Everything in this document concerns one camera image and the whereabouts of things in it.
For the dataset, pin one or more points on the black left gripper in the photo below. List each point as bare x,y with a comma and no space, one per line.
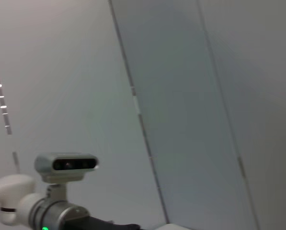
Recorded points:
104,225

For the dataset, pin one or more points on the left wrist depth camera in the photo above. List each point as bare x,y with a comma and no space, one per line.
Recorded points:
66,165

